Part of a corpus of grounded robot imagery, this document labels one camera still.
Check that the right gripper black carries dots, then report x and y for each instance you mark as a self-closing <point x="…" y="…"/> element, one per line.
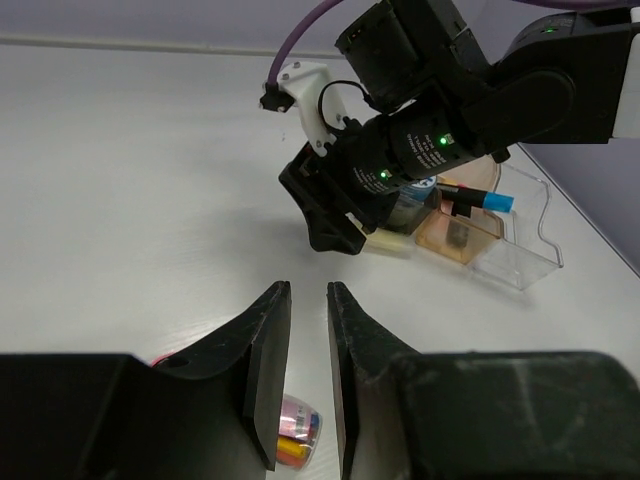
<point x="339" y="212"/>

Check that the yellow highlighter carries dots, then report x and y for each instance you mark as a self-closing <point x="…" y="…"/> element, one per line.
<point x="387" y="241"/>

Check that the clear container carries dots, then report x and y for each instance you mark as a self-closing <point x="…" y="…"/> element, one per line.
<point x="523" y="255"/>

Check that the orange container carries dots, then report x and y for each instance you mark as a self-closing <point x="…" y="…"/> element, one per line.
<point x="449" y="233"/>

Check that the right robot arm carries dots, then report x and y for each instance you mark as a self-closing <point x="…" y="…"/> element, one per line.
<point x="571" y="77"/>

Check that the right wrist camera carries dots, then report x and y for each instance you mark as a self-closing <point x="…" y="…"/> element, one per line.
<point x="301" y="85"/>

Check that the blue black highlighter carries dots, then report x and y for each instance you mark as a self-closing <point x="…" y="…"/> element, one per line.
<point x="482" y="199"/>

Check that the pink capped crayon tube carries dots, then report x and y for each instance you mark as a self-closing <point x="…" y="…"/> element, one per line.
<point x="299" y="430"/>

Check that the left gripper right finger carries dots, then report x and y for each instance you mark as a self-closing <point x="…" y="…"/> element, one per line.
<point x="403" y="414"/>

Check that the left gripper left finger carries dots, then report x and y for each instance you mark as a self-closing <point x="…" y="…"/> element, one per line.
<point x="208" y="411"/>

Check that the grey container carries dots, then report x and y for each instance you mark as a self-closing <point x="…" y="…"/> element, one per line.
<point x="409" y="213"/>

